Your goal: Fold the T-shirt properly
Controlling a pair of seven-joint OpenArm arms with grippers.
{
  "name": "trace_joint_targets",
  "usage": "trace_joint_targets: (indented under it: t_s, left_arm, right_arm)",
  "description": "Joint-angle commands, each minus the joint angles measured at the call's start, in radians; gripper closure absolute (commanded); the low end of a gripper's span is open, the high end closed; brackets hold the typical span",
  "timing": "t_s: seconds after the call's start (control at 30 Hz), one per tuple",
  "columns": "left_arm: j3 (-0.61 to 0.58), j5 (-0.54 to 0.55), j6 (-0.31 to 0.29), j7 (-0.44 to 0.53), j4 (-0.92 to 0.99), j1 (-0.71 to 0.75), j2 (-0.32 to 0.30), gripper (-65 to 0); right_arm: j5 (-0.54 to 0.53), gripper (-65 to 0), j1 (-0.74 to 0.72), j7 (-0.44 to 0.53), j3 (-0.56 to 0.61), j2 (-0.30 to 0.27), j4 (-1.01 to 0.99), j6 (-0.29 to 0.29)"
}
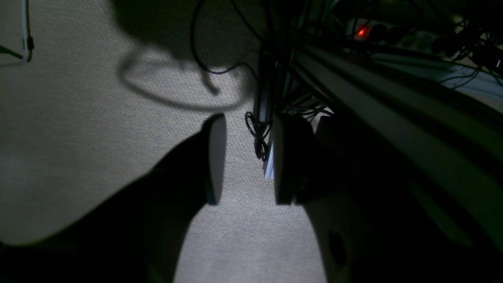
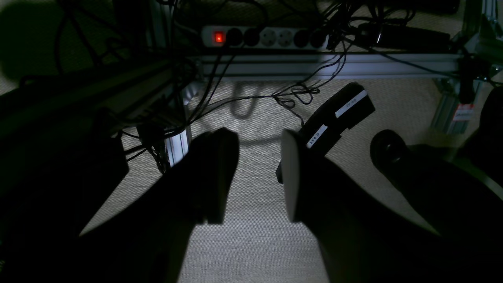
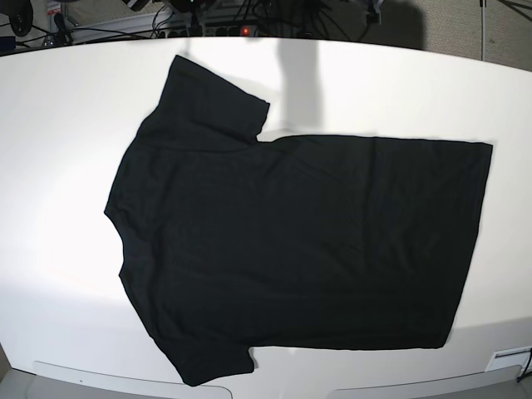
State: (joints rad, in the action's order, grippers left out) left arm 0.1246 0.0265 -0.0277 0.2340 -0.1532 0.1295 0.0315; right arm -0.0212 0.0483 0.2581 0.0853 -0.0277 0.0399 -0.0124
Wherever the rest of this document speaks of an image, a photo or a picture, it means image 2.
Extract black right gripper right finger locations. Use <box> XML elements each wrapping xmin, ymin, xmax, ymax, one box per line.
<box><xmin>281</xmin><ymin>130</ymin><xmax>502</xmax><ymax>283</ymax></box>

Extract aluminium frame rail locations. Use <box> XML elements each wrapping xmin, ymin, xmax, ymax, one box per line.
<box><xmin>197</xmin><ymin>53</ymin><xmax>459</xmax><ymax>82</ymax></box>

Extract black power adapter with labels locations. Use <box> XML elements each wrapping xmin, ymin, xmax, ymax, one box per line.
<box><xmin>297</xmin><ymin>82</ymin><xmax>375</xmax><ymax>156</ymax></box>

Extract white power strip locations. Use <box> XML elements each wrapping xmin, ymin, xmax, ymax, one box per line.
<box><xmin>200</xmin><ymin>26</ymin><xmax>328</xmax><ymax>51</ymax></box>

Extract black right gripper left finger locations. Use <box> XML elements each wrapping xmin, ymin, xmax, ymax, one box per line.
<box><xmin>81</xmin><ymin>128</ymin><xmax>239</xmax><ymax>283</ymax></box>

